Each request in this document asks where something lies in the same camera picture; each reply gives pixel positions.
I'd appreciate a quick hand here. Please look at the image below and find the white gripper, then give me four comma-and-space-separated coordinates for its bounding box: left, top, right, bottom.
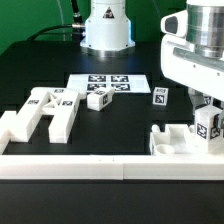
160, 9, 224, 130

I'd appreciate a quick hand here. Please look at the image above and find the white chair seat part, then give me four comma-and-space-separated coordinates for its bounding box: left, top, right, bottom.
149, 123, 224, 157

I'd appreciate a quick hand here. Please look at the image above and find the white U-shaped fence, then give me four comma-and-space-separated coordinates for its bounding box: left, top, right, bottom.
0, 110, 224, 181

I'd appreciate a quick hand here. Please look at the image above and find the white marker sheet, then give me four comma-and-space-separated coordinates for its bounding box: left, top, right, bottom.
67, 74, 151, 93

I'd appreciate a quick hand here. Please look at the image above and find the white chair back frame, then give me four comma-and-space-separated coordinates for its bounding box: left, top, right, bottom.
10, 87, 80, 143

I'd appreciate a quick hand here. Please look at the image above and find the black cable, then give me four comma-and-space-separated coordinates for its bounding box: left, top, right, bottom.
27, 0, 86, 42

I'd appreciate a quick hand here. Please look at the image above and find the grey thin cable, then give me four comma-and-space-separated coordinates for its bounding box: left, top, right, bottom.
56, 0, 66, 42

